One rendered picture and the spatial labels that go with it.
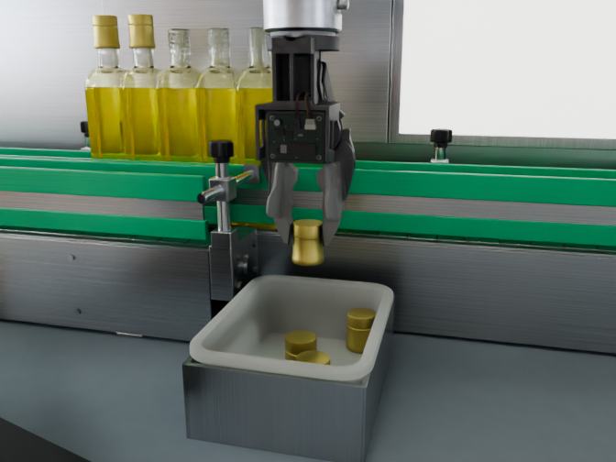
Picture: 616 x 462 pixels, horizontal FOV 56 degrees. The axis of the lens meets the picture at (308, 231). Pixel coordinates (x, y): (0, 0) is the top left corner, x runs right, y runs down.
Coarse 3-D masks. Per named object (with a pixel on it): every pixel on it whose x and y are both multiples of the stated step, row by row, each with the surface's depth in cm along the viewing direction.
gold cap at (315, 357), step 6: (300, 354) 58; (306, 354) 58; (312, 354) 58; (318, 354) 58; (324, 354) 58; (300, 360) 57; (306, 360) 57; (312, 360) 57; (318, 360) 57; (324, 360) 57
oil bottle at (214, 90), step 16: (208, 80) 78; (224, 80) 77; (208, 96) 78; (224, 96) 78; (208, 112) 79; (224, 112) 78; (208, 128) 79; (224, 128) 79; (208, 144) 80; (208, 160) 81
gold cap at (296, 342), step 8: (288, 336) 62; (296, 336) 62; (304, 336) 62; (312, 336) 62; (288, 344) 61; (296, 344) 61; (304, 344) 61; (312, 344) 61; (288, 352) 62; (296, 352) 61
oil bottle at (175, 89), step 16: (160, 80) 79; (176, 80) 79; (192, 80) 79; (160, 96) 80; (176, 96) 79; (192, 96) 79; (160, 112) 80; (176, 112) 80; (192, 112) 80; (160, 128) 81; (176, 128) 80; (192, 128) 80; (160, 144) 82; (176, 144) 81; (192, 144) 81; (160, 160) 83; (176, 160) 82; (192, 160) 81
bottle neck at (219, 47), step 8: (208, 32) 78; (216, 32) 77; (224, 32) 77; (208, 40) 78; (216, 40) 77; (224, 40) 78; (208, 48) 79; (216, 48) 78; (224, 48) 78; (216, 56) 78; (224, 56) 78; (216, 64) 78; (224, 64) 78
